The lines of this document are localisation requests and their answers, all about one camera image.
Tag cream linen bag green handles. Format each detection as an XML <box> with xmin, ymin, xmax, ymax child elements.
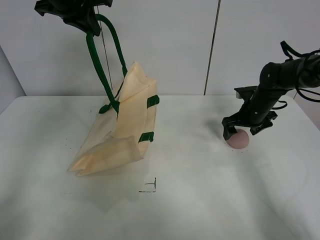
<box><xmin>68</xmin><ymin>14</ymin><xmax>160</xmax><ymax>176</ymax></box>

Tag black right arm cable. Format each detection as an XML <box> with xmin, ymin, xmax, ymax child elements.
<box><xmin>274</xmin><ymin>40</ymin><xmax>320</xmax><ymax>111</ymax></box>

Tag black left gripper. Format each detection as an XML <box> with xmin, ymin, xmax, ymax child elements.
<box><xmin>34</xmin><ymin>0</ymin><xmax>113</xmax><ymax>37</ymax></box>

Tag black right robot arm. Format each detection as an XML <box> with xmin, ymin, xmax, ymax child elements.
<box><xmin>222</xmin><ymin>54</ymin><xmax>320</xmax><ymax>141</ymax></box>

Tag pink peach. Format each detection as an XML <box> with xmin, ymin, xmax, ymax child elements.
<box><xmin>226</xmin><ymin>128</ymin><xmax>250</xmax><ymax>150</ymax></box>

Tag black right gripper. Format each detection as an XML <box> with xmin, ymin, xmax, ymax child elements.
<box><xmin>221</xmin><ymin>86</ymin><xmax>288</xmax><ymax>141</ymax></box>

